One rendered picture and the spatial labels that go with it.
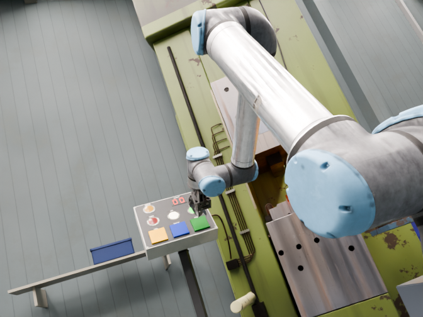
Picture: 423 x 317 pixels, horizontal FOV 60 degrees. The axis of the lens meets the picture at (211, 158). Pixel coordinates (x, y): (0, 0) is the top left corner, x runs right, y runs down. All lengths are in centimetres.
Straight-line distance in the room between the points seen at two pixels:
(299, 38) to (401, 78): 652
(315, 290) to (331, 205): 122
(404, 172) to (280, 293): 144
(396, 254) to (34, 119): 553
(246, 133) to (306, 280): 80
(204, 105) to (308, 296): 119
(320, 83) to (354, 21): 702
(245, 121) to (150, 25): 147
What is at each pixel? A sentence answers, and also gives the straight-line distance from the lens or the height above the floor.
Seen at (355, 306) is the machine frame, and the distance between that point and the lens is 179.
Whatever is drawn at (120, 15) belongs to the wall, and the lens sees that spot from 762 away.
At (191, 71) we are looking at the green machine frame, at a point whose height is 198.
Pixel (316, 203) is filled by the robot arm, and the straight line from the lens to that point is 61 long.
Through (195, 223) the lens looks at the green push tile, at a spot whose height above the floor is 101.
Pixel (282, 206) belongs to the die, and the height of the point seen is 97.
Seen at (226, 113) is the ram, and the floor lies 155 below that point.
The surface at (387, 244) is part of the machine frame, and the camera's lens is 201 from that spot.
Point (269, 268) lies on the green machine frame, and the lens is 198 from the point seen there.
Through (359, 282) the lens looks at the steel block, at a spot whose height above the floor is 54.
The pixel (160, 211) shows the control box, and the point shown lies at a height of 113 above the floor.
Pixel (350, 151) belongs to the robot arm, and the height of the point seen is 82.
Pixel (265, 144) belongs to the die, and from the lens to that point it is 193.
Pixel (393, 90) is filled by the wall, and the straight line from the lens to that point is 843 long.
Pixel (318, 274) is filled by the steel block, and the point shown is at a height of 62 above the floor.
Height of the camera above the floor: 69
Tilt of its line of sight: 19 degrees up
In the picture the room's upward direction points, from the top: 19 degrees counter-clockwise
